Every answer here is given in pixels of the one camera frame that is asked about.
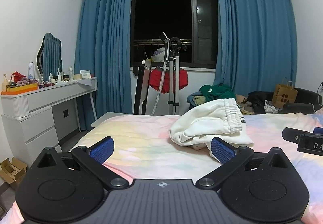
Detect red box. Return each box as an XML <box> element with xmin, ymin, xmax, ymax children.
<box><xmin>11</xmin><ymin>71</ymin><xmax>27</xmax><ymax>83</ymax></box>

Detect white charging cable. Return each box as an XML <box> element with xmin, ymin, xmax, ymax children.
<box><xmin>311</xmin><ymin>82</ymin><xmax>323</xmax><ymax>111</ymax></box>

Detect brown paper bag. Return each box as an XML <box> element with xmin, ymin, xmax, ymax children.
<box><xmin>272</xmin><ymin>77</ymin><xmax>298</xmax><ymax>109</ymax></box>

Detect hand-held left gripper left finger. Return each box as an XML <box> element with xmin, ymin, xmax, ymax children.
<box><xmin>31</xmin><ymin>136</ymin><xmax>130</xmax><ymax>191</ymax></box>

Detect orange tray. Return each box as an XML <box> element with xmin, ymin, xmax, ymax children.
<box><xmin>1</xmin><ymin>83</ymin><xmax>38</xmax><ymax>95</ymax></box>

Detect dark window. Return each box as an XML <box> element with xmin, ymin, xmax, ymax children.
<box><xmin>130</xmin><ymin>0</ymin><xmax>219</xmax><ymax>70</ymax></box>

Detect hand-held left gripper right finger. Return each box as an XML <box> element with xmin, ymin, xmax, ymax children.
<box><xmin>195</xmin><ymin>137</ymin><xmax>296</xmax><ymax>192</ymax></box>

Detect white pants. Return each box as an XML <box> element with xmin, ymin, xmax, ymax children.
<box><xmin>169</xmin><ymin>98</ymin><xmax>254</xmax><ymax>152</ymax></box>

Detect garment steamer stand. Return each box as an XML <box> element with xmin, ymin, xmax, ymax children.
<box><xmin>159</xmin><ymin>32</ymin><xmax>182</xmax><ymax>115</ymax></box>

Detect metal balcony railing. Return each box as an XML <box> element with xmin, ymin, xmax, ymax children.
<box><xmin>133</xmin><ymin>39</ymin><xmax>194</xmax><ymax>47</ymax></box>

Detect black sofa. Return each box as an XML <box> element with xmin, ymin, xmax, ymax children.
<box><xmin>282</xmin><ymin>88</ymin><xmax>323</xmax><ymax>115</ymax></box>

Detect patterned white cloth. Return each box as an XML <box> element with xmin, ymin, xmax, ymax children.
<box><xmin>263</xmin><ymin>101</ymin><xmax>278</xmax><ymax>114</ymax></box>

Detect blue curtain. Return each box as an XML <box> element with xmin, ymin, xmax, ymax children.
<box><xmin>74</xmin><ymin>0</ymin><xmax>133</xmax><ymax>131</ymax></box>
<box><xmin>214</xmin><ymin>0</ymin><xmax>298</xmax><ymax>95</ymax></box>

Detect pale bundle on windowsill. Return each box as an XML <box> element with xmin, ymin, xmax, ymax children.
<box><xmin>151</xmin><ymin>48</ymin><xmax>166</xmax><ymax>63</ymax></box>

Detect wavy frame mirror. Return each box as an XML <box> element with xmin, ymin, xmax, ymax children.
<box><xmin>36</xmin><ymin>32</ymin><xmax>62</xmax><ymax>82</ymax></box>

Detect cardboard boxes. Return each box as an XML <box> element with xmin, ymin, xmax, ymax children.
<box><xmin>0</xmin><ymin>157</ymin><xmax>28</xmax><ymax>190</ymax></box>

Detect white dressing table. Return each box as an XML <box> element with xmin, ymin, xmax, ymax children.
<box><xmin>0</xmin><ymin>77</ymin><xmax>98</xmax><ymax>167</ymax></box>

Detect pastel tie-dye bed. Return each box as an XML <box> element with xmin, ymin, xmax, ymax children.
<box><xmin>0</xmin><ymin>109</ymin><xmax>323</xmax><ymax>224</ymax></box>

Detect green clothing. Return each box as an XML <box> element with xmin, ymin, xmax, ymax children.
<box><xmin>200</xmin><ymin>84</ymin><xmax>237</xmax><ymax>102</ymax></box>

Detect beige clothing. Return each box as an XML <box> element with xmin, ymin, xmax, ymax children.
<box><xmin>236</xmin><ymin>95</ymin><xmax>253</xmax><ymax>115</ymax></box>

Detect black clothing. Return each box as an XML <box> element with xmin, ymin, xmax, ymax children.
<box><xmin>246</xmin><ymin>91</ymin><xmax>274</xmax><ymax>115</ymax></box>

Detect red cloth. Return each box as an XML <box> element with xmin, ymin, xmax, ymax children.
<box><xmin>148</xmin><ymin>67</ymin><xmax>189</xmax><ymax>94</ymax></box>

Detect blue grey garment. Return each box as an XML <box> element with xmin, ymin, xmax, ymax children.
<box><xmin>187</xmin><ymin>92</ymin><xmax>203</xmax><ymax>110</ymax></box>

